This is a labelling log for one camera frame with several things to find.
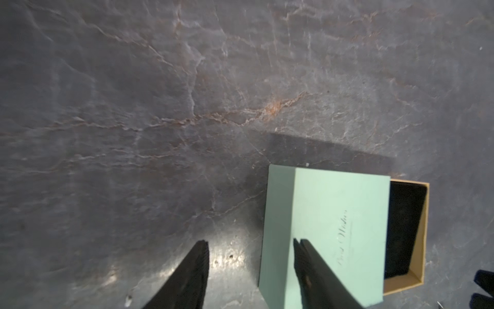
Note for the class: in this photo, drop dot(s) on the mint green jewelry box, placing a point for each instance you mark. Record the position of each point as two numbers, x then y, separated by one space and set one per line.
371 230

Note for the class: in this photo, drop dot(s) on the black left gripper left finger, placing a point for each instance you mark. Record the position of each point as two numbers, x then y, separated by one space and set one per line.
186 286

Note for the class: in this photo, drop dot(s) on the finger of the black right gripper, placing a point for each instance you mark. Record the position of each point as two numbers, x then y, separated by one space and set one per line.
485 280

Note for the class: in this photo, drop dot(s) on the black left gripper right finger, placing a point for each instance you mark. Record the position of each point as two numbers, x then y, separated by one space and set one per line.
320 287

